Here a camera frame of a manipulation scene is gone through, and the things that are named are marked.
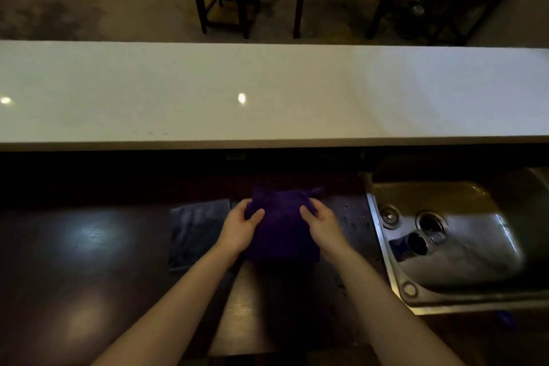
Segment person's right hand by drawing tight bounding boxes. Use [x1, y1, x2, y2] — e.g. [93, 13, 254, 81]
[299, 197, 352, 264]

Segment person's left hand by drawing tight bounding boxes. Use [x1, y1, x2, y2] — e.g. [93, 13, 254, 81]
[214, 198, 266, 257]

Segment grey cloth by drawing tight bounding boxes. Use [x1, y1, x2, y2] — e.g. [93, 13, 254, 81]
[168, 198, 232, 272]

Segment purple cloth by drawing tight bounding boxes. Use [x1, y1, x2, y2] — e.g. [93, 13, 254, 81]
[244, 186, 325, 266]

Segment person's right forearm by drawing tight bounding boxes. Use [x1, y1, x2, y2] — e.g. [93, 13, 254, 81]
[330, 249, 466, 366]

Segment person's left forearm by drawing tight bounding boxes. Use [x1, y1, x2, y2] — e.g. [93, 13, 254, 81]
[92, 245, 245, 366]

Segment small round sink plug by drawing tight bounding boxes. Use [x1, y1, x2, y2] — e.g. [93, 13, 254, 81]
[378, 204, 402, 230]

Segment metal cup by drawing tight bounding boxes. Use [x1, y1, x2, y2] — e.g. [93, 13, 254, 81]
[390, 230, 447, 259]

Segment round sink drain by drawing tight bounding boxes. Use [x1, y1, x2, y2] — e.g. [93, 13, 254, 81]
[415, 210, 450, 236]

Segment stainless steel sink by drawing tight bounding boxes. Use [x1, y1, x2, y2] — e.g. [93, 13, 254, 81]
[360, 166, 549, 316]

